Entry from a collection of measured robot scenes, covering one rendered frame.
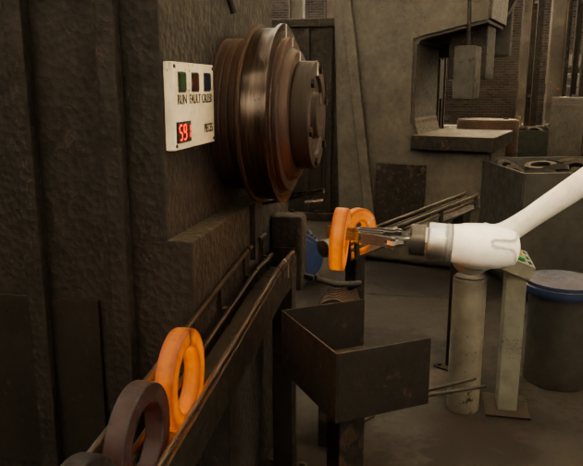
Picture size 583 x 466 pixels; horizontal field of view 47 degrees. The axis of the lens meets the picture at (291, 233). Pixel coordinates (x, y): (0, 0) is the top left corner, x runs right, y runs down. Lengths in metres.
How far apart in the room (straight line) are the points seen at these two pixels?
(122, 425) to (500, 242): 0.94
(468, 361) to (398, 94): 2.33
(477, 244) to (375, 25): 3.10
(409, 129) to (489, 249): 2.93
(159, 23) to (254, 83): 0.31
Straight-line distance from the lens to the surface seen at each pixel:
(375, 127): 4.51
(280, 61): 1.67
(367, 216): 2.32
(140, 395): 1.04
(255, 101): 1.60
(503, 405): 2.69
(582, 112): 5.95
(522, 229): 1.76
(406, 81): 4.44
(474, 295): 2.47
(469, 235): 1.57
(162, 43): 1.41
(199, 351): 1.27
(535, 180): 3.78
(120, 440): 1.01
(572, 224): 3.91
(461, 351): 2.54
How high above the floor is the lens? 1.19
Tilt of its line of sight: 12 degrees down
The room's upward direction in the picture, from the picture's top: straight up
